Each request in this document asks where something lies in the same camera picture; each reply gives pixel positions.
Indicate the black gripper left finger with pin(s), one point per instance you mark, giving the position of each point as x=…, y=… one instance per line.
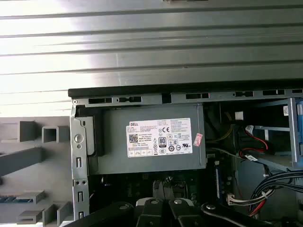
x=151, y=212

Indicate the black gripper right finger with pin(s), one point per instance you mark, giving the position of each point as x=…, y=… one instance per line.
x=182, y=212

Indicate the green motherboard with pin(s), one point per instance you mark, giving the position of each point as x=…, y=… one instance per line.
x=132, y=186

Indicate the grey power supply unit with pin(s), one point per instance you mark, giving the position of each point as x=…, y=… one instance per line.
x=113, y=153

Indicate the black open PC case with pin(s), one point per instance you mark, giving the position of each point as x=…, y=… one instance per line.
x=78, y=151

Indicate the grey metal drive cage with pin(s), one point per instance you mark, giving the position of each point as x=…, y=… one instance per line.
x=277, y=162

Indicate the grey parts rack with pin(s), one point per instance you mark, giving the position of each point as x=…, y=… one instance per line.
x=28, y=153

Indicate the blue disk carrier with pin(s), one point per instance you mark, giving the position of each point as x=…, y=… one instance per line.
x=300, y=130

